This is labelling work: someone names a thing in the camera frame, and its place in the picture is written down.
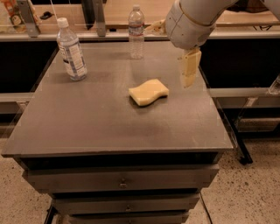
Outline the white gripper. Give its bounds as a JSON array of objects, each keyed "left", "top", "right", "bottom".
[{"left": 144, "top": 1, "right": 216, "bottom": 88}]

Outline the yellow wavy sponge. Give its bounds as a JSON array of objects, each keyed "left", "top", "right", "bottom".
[{"left": 129, "top": 79, "right": 169, "bottom": 107}]

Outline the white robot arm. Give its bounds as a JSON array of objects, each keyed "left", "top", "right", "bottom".
[{"left": 144, "top": 0, "right": 239, "bottom": 88}]

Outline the clear plastic water bottle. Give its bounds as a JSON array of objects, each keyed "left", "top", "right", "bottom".
[{"left": 128, "top": 4, "right": 144, "bottom": 60}]

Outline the blue labelled plastic bottle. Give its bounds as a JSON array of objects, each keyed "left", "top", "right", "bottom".
[{"left": 57, "top": 17, "right": 88, "bottom": 81}]

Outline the small black object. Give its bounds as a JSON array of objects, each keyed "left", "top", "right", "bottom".
[{"left": 40, "top": 11, "right": 53, "bottom": 20}]

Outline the dark drawer cabinet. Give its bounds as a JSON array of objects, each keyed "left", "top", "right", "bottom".
[{"left": 1, "top": 39, "right": 235, "bottom": 224}]

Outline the top drawer with knob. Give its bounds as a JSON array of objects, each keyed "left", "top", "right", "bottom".
[{"left": 24, "top": 164, "right": 219, "bottom": 193}]

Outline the drawer with knob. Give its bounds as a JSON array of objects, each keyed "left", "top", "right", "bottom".
[
  {"left": 24, "top": 164, "right": 219, "bottom": 193},
  {"left": 52, "top": 193, "right": 199, "bottom": 215}
]

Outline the middle drawer with knob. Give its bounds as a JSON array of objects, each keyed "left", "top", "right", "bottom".
[{"left": 52, "top": 193, "right": 199, "bottom": 215}]

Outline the colourful snack bag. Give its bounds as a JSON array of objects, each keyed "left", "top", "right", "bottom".
[{"left": 0, "top": 0, "right": 41, "bottom": 37}]

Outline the bottom drawer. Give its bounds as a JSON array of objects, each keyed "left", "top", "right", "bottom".
[{"left": 69, "top": 212, "right": 189, "bottom": 224}]

